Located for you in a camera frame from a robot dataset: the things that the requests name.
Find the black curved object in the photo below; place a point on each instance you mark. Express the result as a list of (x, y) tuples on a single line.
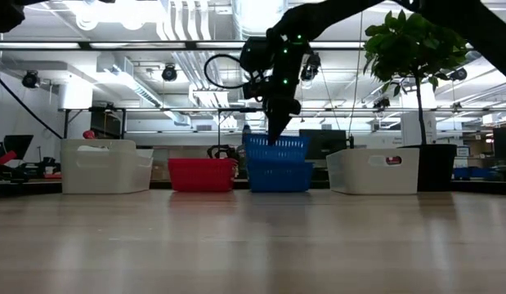
[(222, 148)]

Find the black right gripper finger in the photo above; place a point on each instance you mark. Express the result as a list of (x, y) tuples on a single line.
[(278, 126)]

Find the black computer monitor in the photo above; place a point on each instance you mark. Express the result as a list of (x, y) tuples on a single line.
[(322, 143), (504, 143)]

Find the row of blue bins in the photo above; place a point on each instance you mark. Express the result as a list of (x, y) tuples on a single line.
[(473, 173)]

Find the red plastic slotted basket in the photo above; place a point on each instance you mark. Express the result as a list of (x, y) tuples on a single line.
[(201, 179), (201, 160)]

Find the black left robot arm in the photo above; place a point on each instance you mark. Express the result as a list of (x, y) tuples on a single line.
[(5, 14)]

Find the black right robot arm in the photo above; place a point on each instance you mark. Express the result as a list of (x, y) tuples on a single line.
[(473, 24)]

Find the potted green leafy plant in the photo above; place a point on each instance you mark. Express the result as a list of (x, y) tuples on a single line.
[(412, 45)]

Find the black ceiling spotlight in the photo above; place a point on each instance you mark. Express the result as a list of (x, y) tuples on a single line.
[(314, 65), (381, 103), (30, 79), (169, 73), (459, 74)]

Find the small red round object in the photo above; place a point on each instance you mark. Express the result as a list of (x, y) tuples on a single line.
[(89, 134)]

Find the white plastic storage bin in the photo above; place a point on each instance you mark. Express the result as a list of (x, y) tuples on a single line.
[(105, 179), (359, 179)]

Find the person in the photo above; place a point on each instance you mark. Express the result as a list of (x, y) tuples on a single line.
[(246, 130)]

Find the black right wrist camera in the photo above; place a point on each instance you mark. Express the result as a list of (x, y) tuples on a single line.
[(256, 55)]

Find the black overhead frame beam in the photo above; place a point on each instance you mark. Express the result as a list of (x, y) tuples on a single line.
[(154, 45)]

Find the red and black equipment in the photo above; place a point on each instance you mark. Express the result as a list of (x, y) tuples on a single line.
[(15, 145)]

